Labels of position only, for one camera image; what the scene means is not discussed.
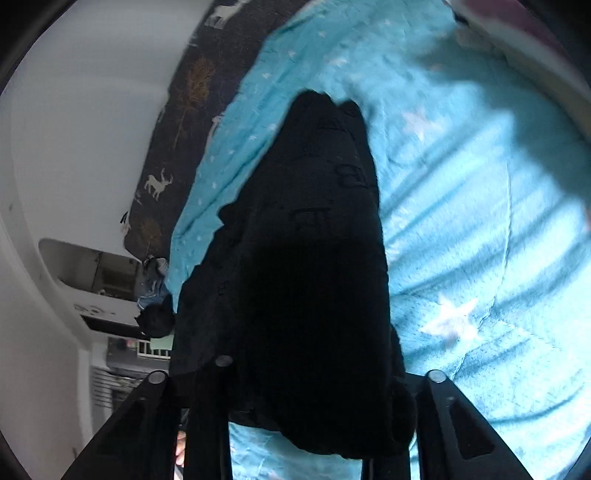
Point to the pink clothes pile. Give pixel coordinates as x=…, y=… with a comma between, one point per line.
x=508, y=23

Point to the turquoise star-print blanket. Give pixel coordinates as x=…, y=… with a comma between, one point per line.
x=461, y=207

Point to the black sweater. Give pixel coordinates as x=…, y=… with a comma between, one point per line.
x=304, y=277

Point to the black cloth pile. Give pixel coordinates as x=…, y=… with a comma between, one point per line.
x=156, y=318

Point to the dark deer-print mattress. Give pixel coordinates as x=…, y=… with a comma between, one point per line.
x=194, y=101

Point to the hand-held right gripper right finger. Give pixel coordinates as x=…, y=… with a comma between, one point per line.
x=438, y=406

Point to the light green cushion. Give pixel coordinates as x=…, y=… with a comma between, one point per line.
x=161, y=346

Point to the blue jeans pile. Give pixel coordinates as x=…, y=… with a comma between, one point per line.
x=152, y=281

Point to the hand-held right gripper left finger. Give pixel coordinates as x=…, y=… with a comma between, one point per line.
x=207, y=415

